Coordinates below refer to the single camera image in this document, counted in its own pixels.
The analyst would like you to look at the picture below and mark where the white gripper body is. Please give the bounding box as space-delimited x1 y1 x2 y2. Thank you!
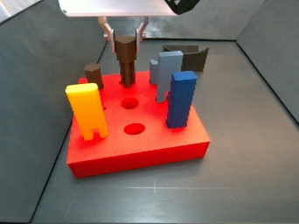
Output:
59 0 175 17

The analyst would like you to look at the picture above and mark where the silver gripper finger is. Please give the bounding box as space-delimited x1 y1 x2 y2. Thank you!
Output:
97 17 115 49
135 17 148 53

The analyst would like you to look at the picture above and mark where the brown three prong peg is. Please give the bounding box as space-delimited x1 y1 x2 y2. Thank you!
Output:
115 36 136 88

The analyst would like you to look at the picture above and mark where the red peg board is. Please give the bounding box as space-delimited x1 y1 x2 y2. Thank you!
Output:
67 72 211 178

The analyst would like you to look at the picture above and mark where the small grey-blue peg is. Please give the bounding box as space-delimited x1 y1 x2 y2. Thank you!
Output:
149 59 159 84

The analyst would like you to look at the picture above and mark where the light blue tall peg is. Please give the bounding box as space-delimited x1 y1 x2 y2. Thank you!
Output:
156 51 183 102

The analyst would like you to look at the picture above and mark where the short brown hexagonal peg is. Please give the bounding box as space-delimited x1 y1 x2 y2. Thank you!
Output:
84 63 104 90

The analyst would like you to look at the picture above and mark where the black curved holder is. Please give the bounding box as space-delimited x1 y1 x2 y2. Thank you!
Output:
163 45 210 72

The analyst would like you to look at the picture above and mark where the yellow two-leg peg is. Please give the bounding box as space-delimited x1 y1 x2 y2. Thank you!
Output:
65 83 108 141

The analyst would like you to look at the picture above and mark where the dark blue rectangular peg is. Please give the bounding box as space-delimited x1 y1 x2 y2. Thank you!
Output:
166 71 198 129

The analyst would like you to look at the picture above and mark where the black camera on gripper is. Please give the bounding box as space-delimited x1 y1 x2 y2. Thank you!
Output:
164 0 200 15

